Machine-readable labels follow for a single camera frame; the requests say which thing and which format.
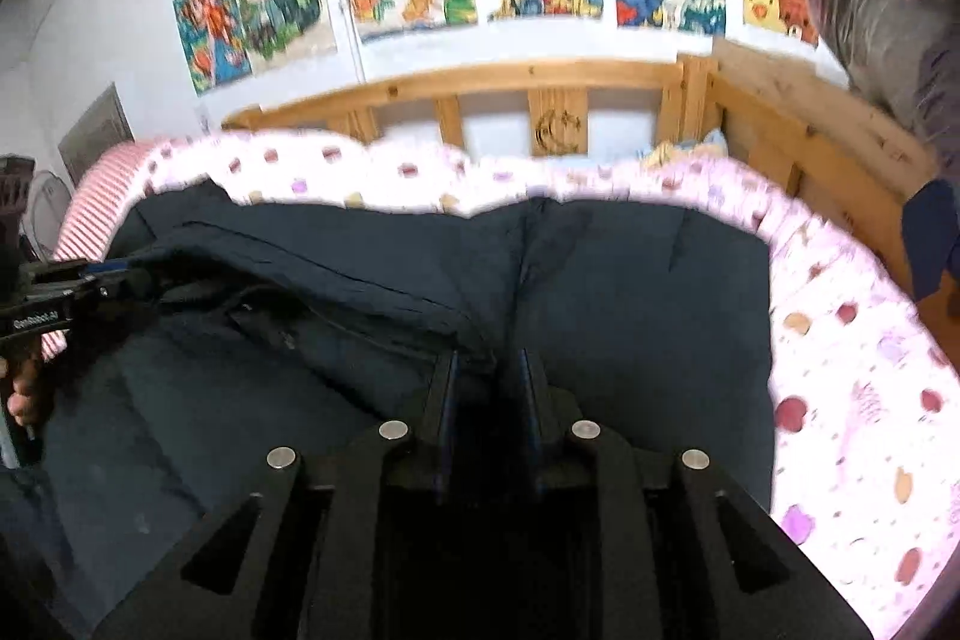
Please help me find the white standing fan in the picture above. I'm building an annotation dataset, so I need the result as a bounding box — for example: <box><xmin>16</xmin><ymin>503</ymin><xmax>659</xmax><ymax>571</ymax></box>
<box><xmin>21</xmin><ymin>170</ymin><xmax>71</xmax><ymax>262</ymax></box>

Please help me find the red checked pillow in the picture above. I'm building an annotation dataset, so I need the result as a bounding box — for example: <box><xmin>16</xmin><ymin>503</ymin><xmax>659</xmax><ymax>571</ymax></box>
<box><xmin>40</xmin><ymin>143</ymin><xmax>163</xmax><ymax>362</ymax></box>

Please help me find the grey wall panel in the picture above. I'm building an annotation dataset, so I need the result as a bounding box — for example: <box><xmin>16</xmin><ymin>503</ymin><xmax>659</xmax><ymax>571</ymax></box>
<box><xmin>57</xmin><ymin>85</ymin><xmax>133</xmax><ymax>185</ymax></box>

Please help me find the person's left hand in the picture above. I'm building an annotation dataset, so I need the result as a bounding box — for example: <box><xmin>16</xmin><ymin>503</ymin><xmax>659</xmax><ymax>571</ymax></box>
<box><xmin>2</xmin><ymin>356</ymin><xmax>37</xmax><ymax>427</ymax></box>

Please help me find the wooden bed frame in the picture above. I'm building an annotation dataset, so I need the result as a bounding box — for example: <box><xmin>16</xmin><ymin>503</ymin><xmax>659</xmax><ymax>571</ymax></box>
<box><xmin>223</xmin><ymin>37</ymin><xmax>960</xmax><ymax>378</ymax></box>

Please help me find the red-haired girl drawing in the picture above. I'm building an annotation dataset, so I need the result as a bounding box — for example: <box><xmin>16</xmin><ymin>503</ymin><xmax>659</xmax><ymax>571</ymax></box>
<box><xmin>172</xmin><ymin>0</ymin><xmax>252</xmax><ymax>96</ymax></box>

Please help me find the pink spotted bed quilt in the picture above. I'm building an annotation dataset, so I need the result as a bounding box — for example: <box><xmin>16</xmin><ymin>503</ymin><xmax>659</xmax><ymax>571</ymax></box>
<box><xmin>145</xmin><ymin>131</ymin><xmax>958</xmax><ymax>638</ymax></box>

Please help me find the dark navy large coat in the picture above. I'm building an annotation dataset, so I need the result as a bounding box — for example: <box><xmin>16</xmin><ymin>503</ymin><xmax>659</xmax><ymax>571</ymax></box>
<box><xmin>2</xmin><ymin>182</ymin><xmax>775</xmax><ymax>637</ymax></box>

